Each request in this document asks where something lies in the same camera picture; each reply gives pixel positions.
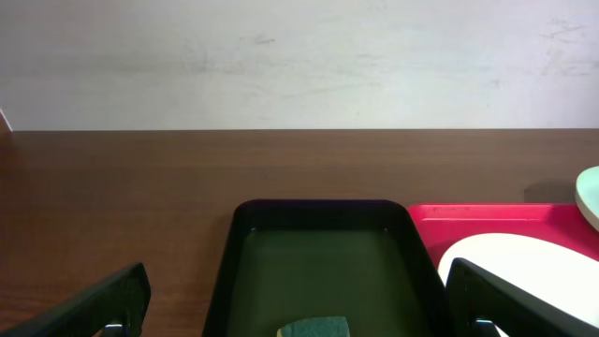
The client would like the dark green tray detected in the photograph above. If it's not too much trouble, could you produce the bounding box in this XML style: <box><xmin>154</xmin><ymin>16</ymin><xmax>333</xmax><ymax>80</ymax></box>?
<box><xmin>203</xmin><ymin>199</ymin><xmax>454</xmax><ymax>336</ymax></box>

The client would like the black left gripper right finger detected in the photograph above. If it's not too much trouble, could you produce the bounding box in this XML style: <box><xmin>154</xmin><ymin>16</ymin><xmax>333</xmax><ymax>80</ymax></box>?
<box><xmin>446</xmin><ymin>258</ymin><xmax>598</xmax><ymax>337</ymax></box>

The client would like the red tray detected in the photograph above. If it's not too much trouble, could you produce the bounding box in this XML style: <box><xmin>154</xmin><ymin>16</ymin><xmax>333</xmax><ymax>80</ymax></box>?
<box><xmin>408</xmin><ymin>203</ymin><xmax>598</xmax><ymax>265</ymax></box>

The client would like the mint green plate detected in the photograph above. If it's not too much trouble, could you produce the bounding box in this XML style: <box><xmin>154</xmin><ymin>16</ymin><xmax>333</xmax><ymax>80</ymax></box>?
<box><xmin>575</xmin><ymin>166</ymin><xmax>599</xmax><ymax>231</ymax></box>

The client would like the white plate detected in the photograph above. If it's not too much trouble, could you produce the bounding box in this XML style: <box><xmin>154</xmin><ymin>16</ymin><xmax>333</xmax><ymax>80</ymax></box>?
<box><xmin>438</xmin><ymin>233</ymin><xmax>598</xmax><ymax>336</ymax></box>

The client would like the green yellow sponge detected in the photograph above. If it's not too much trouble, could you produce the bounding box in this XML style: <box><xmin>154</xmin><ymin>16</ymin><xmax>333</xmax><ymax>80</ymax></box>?
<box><xmin>276</xmin><ymin>316</ymin><xmax>350</xmax><ymax>337</ymax></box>

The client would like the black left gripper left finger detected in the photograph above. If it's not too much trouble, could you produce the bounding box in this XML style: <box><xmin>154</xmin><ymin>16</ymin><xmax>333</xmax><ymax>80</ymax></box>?
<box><xmin>1</xmin><ymin>262</ymin><xmax>151</xmax><ymax>337</ymax></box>

